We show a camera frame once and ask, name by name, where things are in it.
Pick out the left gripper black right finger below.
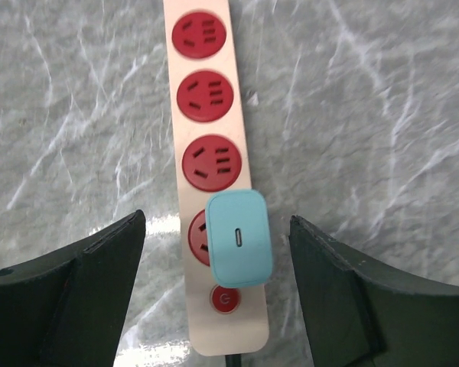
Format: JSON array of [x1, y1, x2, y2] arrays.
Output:
[[289, 216, 459, 366]]

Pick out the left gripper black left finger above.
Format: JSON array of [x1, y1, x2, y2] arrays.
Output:
[[0, 210, 146, 366]]

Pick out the teal plug adapter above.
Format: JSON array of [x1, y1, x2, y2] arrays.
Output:
[[205, 189, 273, 288]]

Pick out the beige power strip red sockets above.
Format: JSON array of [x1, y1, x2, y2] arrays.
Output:
[[164, 1, 269, 356]]

